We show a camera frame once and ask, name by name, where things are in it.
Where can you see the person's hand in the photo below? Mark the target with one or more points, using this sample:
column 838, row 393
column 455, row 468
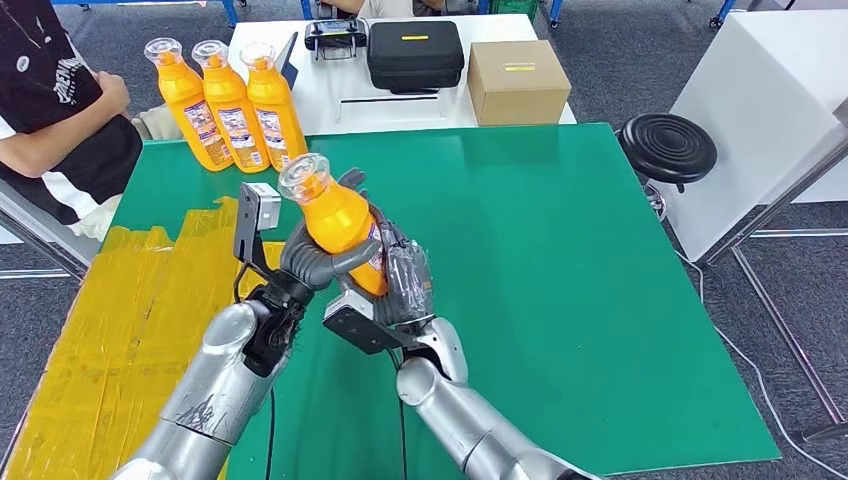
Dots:
column 114, row 93

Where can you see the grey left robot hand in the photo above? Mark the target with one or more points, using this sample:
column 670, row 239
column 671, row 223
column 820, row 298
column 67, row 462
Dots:
column 311, row 265

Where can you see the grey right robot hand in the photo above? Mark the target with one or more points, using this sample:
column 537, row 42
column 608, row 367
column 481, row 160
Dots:
column 407, row 278

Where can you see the orange detergent bottle clear cap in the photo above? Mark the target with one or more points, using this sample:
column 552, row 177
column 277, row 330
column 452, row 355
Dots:
column 189, row 112
column 338, row 218
column 232, row 112
column 275, row 112

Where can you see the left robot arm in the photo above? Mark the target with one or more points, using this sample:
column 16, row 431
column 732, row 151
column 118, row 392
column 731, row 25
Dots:
column 218, row 397

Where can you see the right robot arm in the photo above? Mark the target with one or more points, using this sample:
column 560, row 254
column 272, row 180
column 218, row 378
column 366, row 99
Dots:
column 464, row 424

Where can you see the person's forearm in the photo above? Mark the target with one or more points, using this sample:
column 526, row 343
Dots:
column 53, row 136

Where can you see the clear plastic film wrap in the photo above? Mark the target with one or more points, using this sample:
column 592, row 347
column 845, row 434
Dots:
column 411, row 278

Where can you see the person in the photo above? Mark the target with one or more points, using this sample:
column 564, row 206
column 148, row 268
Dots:
column 387, row 6
column 73, row 166

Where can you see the blue metal leg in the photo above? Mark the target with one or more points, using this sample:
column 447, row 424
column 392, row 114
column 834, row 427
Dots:
column 724, row 10
column 230, row 12
column 556, row 10
column 308, row 8

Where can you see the blue folio tablet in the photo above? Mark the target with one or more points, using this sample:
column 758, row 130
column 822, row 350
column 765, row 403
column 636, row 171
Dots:
column 289, row 66

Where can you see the white table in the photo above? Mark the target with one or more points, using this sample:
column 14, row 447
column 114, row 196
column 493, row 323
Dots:
column 331, row 86

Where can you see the black carrying case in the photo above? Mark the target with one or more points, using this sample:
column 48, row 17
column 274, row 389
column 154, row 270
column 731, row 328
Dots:
column 415, row 63

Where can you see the cardboard box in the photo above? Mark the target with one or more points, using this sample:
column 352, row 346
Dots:
column 519, row 93

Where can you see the black remote controller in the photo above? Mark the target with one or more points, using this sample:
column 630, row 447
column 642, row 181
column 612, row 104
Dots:
column 336, row 32

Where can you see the yellow taped plastic sheet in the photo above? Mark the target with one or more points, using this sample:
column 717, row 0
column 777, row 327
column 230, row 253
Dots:
column 99, row 371

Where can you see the black round stool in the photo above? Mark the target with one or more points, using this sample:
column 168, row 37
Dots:
column 667, row 149

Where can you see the green plastic crate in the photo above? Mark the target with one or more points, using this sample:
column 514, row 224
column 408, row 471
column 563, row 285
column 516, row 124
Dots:
column 513, row 5

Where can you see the white cabinet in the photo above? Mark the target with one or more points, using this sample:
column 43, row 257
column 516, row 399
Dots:
column 752, row 112

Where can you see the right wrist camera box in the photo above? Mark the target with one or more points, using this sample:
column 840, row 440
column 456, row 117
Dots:
column 361, row 324

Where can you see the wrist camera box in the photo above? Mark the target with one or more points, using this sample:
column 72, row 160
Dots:
column 361, row 324
column 265, row 205

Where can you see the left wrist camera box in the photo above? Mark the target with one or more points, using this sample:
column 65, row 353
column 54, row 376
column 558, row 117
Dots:
column 265, row 205

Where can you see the silver metal frame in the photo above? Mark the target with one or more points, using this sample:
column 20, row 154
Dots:
column 785, row 195
column 36, row 232

